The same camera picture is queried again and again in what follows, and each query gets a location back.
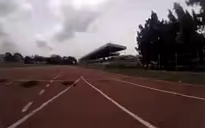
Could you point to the green grass strip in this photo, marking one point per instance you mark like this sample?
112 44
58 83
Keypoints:
176 76

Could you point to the clump of tall dark trees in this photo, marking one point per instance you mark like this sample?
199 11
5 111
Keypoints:
173 43

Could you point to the red running track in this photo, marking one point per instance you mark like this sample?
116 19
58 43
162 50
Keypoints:
86 106

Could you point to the distant row of trees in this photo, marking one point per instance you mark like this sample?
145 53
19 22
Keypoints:
53 60

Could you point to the roofed grandstand building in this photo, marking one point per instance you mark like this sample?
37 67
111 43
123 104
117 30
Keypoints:
103 52

